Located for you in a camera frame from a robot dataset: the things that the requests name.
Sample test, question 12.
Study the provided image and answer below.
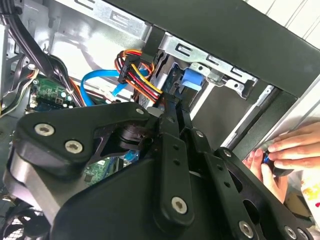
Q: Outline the hard disk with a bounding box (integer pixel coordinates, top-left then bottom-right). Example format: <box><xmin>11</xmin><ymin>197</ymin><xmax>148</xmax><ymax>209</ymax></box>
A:
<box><xmin>159</xmin><ymin>61</ymin><xmax>205</xmax><ymax>95</ymax></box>

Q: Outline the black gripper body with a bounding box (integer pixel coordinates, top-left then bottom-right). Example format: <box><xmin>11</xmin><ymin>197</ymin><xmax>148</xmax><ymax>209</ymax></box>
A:
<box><xmin>51</xmin><ymin>156</ymin><xmax>235</xmax><ymax>240</ymax></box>

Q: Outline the person's left hand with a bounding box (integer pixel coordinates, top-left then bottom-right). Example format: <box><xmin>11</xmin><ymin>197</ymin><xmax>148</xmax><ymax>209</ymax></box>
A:
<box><xmin>243</xmin><ymin>149</ymin><xmax>291</xmax><ymax>205</ymax></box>

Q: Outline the round black blue-ringed tool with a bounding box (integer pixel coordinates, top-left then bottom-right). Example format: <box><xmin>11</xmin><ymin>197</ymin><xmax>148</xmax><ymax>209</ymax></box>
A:
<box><xmin>260</xmin><ymin>149</ymin><xmax>296</xmax><ymax>178</ymax></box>

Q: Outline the person's right hand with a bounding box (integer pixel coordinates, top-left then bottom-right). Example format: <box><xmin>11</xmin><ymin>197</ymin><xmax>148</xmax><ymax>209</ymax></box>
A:
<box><xmin>268</xmin><ymin>122</ymin><xmax>320</xmax><ymax>171</ymax></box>

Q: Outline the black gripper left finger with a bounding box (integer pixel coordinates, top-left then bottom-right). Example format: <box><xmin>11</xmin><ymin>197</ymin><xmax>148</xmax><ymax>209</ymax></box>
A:
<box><xmin>2</xmin><ymin>92</ymin><xmax>196</xmax><ymax>228</ymax></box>

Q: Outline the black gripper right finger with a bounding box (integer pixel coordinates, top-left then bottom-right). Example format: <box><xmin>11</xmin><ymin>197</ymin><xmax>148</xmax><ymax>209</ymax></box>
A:
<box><xmin>176</xmin><ymin>99</ymin><xmax>320</xmax><ymax>240</ymax></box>

